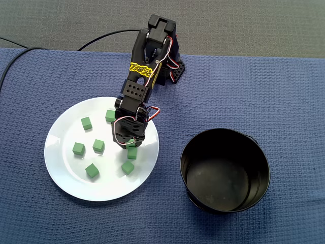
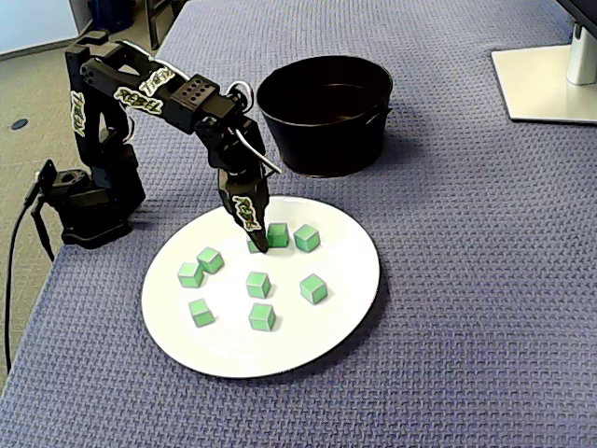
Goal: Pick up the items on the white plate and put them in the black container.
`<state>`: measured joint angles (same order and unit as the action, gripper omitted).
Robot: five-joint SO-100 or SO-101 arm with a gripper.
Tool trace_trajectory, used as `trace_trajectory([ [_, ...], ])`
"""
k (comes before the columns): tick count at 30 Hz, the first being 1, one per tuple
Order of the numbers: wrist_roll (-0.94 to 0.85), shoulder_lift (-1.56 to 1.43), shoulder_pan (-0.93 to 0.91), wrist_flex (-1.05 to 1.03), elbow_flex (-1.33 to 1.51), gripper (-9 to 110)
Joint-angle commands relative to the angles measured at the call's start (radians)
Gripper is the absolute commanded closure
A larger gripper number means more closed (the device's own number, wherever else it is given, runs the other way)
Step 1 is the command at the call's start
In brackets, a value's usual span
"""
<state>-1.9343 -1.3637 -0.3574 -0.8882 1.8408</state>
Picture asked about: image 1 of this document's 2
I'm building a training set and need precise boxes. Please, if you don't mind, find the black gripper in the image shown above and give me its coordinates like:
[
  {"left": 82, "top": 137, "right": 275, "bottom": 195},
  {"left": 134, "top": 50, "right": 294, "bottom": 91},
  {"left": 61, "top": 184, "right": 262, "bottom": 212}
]
[{"left": 111, "top": 117, "right": 147, "bottom": 150}]

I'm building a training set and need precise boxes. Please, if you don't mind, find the white round plate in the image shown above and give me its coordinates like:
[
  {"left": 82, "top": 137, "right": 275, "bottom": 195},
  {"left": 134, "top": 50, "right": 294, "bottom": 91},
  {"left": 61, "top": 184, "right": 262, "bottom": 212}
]
[{"left": 44, "top": 96, "right": 160, "bottom": 202}]

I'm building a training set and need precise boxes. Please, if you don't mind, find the black round container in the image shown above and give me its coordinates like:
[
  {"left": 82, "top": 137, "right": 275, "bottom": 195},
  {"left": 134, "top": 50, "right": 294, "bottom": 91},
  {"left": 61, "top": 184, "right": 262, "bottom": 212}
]
[{"left": 179, "top": 128, "right": 271, "bottom": 214}]

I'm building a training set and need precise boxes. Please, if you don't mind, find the blue waffle cloth mat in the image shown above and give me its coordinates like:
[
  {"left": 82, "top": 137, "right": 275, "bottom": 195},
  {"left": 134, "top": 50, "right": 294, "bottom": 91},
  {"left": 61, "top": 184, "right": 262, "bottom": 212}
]
[{"left": 0, "top": 47, "right": 325, "bottom": 244}]

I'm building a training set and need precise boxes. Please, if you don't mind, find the long black cable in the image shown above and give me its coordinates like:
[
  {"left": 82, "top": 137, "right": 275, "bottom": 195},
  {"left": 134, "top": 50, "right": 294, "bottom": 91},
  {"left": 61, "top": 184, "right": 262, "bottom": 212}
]
[{"left": 0, "top": 28, "right": 141, "bottom": 88}]

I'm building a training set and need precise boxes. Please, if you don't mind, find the thin black cable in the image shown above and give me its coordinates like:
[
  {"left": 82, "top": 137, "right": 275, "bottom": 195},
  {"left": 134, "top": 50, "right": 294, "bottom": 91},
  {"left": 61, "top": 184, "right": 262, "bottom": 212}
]
[{"left": 0, "top": 37, "right": 29, "bottom": 49}]

